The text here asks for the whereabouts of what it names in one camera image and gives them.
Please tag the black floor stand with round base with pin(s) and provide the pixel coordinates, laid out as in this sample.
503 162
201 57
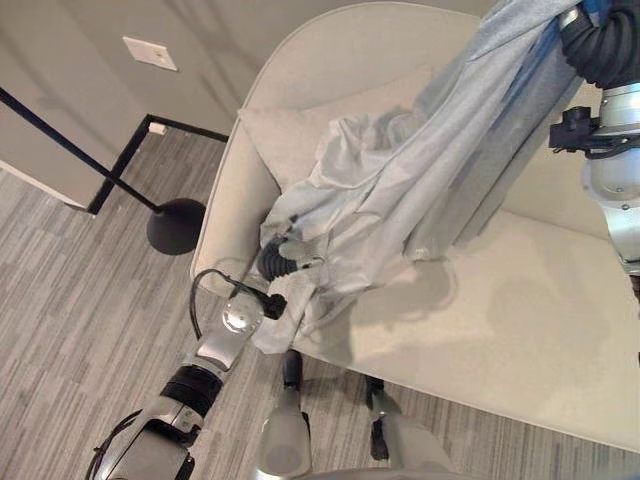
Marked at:
172 227

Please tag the cream throw cushion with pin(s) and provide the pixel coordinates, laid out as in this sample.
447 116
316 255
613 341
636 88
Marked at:
295 135

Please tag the grey-blue shirt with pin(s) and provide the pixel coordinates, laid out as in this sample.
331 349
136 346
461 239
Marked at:
465 140

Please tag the black baseboard trim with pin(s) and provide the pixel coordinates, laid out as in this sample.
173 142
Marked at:
120 165

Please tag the cream fabric sofa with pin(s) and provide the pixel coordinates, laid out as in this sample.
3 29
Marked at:
500 300

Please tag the small white wall box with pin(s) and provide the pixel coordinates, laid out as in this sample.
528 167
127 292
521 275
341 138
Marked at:
157 128

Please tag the white satin garment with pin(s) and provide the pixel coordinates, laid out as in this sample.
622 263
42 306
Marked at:
340 200

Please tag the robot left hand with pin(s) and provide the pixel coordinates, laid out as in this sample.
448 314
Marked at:
276 261

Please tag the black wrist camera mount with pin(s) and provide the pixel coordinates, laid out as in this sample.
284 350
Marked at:
574 129

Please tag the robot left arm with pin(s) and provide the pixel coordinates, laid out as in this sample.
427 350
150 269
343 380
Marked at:
200 380

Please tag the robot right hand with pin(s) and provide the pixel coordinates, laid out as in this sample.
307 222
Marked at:
602 47

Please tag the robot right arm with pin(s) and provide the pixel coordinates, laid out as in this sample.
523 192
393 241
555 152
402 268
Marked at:
617 165

